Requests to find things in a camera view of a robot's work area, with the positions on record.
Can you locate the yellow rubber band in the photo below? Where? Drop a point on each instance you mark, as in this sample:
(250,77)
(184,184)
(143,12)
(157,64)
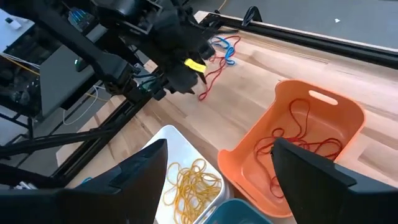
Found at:
(169,177)
(186,202)

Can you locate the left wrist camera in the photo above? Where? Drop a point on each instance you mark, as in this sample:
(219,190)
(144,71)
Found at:
(127,11)

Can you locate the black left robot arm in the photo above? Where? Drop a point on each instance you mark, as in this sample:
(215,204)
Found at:
(105,62)

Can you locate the silver bracket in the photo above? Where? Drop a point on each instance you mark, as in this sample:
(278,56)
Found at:
(23,185)

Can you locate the black frame clamp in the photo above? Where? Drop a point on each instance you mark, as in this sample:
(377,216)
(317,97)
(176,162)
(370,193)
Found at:
(251,14)

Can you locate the rubber bands top left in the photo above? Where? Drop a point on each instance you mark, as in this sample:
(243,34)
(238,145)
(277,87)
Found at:
(229,51)

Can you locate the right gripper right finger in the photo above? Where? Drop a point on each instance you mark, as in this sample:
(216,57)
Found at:
(326,193)

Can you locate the backlit computer keyboard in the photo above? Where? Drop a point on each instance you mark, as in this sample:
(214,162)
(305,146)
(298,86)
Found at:
(79,17)

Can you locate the long red rubber band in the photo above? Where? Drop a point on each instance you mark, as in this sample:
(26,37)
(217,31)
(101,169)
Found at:
(291,109)

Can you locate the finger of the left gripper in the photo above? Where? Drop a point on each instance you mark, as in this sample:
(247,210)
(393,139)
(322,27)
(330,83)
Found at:
(196,66)
(183,81)

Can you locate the orange plastic basket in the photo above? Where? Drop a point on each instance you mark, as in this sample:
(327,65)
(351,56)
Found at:
(248,140)

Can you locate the teal plastic basket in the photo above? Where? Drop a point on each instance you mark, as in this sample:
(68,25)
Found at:
(236,214)

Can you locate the white plastic basket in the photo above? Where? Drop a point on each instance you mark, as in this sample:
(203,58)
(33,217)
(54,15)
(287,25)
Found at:
(183,146)

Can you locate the pile of yellow rubber bands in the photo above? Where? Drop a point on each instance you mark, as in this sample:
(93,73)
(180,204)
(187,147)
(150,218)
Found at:
(192,179)

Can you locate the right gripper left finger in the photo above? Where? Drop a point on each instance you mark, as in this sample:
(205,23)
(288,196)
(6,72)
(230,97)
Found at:
(124,193)

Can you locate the dark grey desk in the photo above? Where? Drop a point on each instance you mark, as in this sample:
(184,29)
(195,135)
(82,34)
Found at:
(62,84)

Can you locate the blue rubber band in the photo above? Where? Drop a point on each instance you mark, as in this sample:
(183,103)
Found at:
(87,180)

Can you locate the black computer mouse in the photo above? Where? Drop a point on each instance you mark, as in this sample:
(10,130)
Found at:
(79,63)

